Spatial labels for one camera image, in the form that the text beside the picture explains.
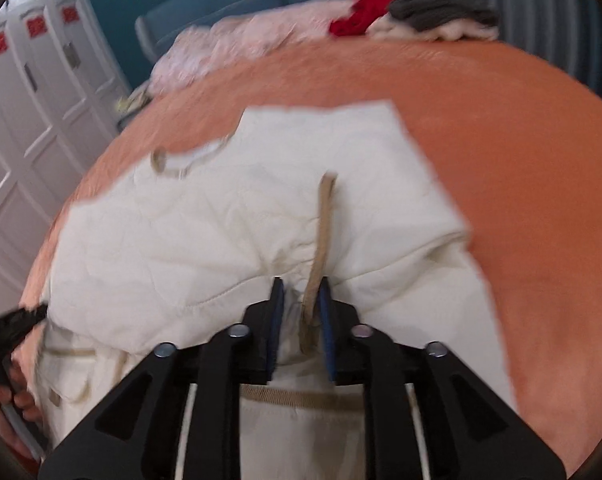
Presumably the red cloth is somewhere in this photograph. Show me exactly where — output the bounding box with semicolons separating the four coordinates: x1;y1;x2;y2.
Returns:
329;0;398;39

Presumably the grey knitted cloth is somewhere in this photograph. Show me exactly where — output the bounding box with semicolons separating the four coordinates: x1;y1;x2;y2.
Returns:
388;0;500;31

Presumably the grey striped curtain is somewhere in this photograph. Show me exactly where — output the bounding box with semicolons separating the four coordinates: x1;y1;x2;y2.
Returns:
450;0;602;113

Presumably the cream garment with tan straps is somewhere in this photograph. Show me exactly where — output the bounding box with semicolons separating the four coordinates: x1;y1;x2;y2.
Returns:
36;101;520;480

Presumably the orange blanket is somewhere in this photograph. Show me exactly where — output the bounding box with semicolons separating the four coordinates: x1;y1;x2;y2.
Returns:
11;37;602;480

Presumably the pale crumpled item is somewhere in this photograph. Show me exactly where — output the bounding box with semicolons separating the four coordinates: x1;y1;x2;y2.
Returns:
115;84;152;123

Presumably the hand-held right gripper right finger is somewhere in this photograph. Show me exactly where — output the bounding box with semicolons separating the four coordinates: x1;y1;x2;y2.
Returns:
318;276;566;480

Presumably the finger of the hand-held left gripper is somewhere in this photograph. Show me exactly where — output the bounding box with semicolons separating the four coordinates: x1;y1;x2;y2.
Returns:
0;304;50;343

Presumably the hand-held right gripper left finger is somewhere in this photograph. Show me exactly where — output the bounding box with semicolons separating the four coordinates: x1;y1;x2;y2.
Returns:
38;277;286;480

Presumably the person's left hand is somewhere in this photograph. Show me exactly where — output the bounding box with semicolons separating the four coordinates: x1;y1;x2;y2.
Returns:
0;360;46;461

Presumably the pale pink cloth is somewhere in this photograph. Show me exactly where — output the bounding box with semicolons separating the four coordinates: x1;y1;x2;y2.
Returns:
150;0;362;97

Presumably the white panelled wardrobe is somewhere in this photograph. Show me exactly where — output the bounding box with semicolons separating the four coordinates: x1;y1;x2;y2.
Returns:
0;0;132;311

